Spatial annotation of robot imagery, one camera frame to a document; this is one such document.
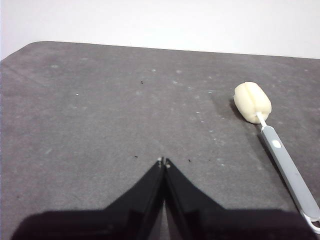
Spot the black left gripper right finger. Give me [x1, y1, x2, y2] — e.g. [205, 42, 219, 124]
[164, 157, 319, 240]

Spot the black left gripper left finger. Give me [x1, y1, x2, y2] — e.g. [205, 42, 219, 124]
[11, 156, 166, 240]

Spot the grey-handled sponge cup brush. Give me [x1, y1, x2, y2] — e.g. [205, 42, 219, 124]
[233, 81, 320, 235]

